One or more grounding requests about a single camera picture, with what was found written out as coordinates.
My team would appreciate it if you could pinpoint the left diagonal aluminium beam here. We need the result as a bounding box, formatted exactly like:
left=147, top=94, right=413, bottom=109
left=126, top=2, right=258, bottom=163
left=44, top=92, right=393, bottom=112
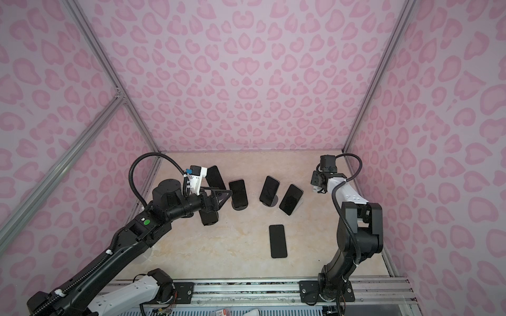
left=1, top=93, right=125, bottom=254

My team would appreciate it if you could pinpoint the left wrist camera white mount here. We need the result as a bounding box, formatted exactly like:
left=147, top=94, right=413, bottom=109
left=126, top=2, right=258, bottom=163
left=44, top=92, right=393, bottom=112
left=183, top=165, right=208, bottom=196

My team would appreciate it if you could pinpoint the left corner aluminium post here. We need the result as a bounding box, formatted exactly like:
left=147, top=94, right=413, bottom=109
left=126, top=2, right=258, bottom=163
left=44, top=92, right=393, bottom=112
left=61, top=0, right=161, bottom=152

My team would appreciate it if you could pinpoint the white phone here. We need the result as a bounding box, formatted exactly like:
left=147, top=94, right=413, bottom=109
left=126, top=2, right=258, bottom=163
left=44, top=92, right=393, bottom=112
left=269, top=225, right=288, bottom=259

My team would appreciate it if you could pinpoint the corner aluminium post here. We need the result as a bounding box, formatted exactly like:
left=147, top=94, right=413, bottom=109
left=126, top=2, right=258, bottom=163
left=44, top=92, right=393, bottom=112
left=343, top=0, right=420, bottom=153
left=61, top=0, right=161, bottom=152

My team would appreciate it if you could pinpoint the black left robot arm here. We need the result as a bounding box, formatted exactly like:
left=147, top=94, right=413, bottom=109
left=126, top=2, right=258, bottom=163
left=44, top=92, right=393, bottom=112
left=27, top=179, right=231, bottom=315

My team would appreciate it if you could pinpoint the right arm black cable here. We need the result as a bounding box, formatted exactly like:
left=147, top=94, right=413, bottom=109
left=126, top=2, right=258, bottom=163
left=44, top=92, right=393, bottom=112
left=331, top=153, right=364, bottom=265

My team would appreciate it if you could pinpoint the green phone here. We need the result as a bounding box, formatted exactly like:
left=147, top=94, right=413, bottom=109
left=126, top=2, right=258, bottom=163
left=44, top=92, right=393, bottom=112
left=259, top=176, right=280, bottom=204
left=229, top=179, right=249, bottom=202

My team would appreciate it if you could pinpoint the right corner aluminium post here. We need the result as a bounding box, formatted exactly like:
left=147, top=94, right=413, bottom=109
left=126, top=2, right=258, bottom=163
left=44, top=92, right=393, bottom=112
left=343, top=0, right=420, bottom=153

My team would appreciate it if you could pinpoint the centre right green phone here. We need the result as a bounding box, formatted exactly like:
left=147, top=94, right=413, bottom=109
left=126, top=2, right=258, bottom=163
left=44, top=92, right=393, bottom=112
left=259, top=176, right=280, bottom=204

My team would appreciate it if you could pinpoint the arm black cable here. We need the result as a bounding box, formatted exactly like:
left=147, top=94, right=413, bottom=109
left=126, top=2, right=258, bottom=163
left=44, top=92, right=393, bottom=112
left=128, top=152, right=187, bottom=208
left=331, top=153, right=364, bottom=265

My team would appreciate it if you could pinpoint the centre round black stand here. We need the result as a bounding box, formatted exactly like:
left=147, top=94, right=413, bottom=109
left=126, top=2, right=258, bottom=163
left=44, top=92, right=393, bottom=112
left=231, top=201, right=249, bottom=211

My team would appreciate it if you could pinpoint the far right white stand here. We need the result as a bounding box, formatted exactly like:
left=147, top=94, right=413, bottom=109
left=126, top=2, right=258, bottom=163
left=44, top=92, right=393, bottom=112
left=294, top=196, right=304, bottom=212

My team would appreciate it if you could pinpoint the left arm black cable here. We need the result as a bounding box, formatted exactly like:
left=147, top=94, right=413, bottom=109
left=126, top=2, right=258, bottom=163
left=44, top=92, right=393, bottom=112
left=128, top=152, right=187, bottom=208

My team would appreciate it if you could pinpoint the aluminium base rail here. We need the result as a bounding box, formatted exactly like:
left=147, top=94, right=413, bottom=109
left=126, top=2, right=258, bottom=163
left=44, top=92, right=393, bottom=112
left=90, top=276, right=424, bottom=316

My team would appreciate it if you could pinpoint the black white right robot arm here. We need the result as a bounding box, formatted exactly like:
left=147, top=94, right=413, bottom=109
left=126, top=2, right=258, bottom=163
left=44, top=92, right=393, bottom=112
left=311, top=153, right=383, bottom=307

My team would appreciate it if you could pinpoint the purple phone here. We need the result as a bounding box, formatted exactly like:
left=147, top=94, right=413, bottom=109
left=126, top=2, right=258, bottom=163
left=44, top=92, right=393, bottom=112
left=206, top=165, right=227, bottom=190

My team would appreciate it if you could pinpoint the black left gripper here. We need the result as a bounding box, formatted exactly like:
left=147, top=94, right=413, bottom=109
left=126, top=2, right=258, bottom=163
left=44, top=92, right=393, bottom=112
left=167, top=185, right=233, bottom=224

